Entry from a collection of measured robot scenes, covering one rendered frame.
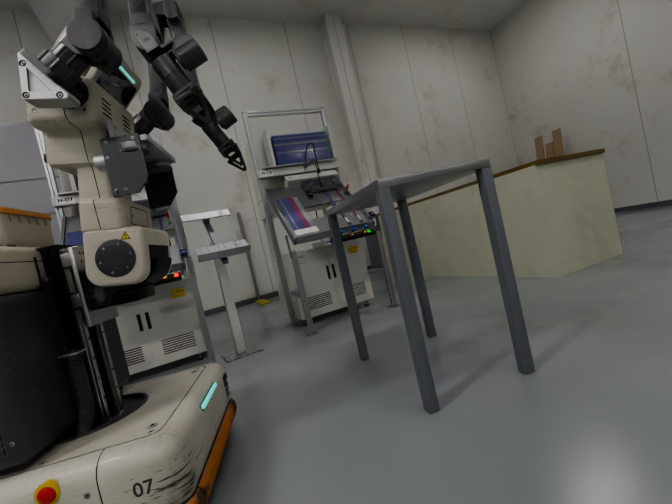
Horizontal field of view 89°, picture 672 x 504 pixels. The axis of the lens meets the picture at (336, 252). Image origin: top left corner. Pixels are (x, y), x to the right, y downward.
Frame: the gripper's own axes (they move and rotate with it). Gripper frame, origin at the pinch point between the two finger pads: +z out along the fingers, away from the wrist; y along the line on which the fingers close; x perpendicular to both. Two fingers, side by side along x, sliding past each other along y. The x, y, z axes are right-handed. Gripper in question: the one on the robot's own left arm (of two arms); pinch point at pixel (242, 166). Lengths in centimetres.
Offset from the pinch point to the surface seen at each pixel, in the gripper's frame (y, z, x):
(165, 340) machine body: 121, 31, 116
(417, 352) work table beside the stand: -29, 88, -3
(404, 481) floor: -54, 98, 23
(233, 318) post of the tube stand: 114, 50, 70
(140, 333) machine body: 117, 16, 124
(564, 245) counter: 94, 169, -151
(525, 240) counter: 111, 154, -139
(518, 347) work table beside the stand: -22, 117, -33
